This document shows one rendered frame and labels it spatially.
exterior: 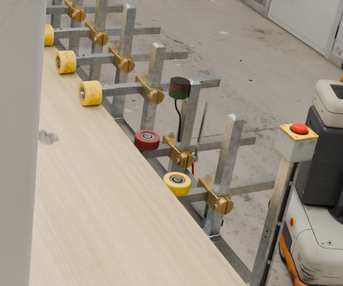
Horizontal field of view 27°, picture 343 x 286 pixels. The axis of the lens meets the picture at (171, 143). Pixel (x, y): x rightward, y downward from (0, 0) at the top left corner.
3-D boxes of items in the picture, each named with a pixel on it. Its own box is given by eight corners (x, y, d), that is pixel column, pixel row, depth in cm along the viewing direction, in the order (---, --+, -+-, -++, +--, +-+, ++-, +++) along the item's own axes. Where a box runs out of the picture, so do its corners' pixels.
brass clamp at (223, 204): (211, 188, 220) (214, 175, 217) (233, 213, 210) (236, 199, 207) (194, 191, 217) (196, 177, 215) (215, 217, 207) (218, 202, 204)
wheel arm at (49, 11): (132, 9, 317) (133, 1, 315) (135, 12, 314) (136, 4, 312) (22, 12, 294) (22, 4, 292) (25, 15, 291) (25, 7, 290)
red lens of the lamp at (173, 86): (183, 82, 218) (184, 76, 217) (192, 91, 214) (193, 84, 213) (165, 83, 216) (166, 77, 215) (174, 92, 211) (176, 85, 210)
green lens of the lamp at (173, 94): (182, 89, 220) (183, 83, 218) (191, 98, 215) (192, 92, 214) (164, 91, 217) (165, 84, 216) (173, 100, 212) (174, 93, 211)
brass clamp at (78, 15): (75, 10, 308) (76, -1, 305) (87, 22, 298) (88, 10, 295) (62, 11, 305) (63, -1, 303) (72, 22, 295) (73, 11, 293)
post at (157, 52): (143, 163, 259) (161, 41, 236) (147, 168, 257) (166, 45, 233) (134, 164, 258) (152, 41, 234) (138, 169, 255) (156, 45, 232)
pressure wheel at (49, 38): (50, 20, 273) (55, 37, 270) (46, 32, 280) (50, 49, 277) (35, 20, 270) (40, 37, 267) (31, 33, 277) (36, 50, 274)
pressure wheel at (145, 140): (149, 157, 234) (153, 126, 228) (159, 170, 228) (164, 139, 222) (127, 160, 230) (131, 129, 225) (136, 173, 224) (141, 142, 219)
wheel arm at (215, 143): (249, 142, 248) (252, 131, 246) (254, 146, 245) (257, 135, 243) (136, 156, 228) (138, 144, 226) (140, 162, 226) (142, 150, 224)
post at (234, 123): (209, 247, 222) (238, 110, 199) (215, 253, 219) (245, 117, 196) (199, 248, 220) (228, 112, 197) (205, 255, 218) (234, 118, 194)
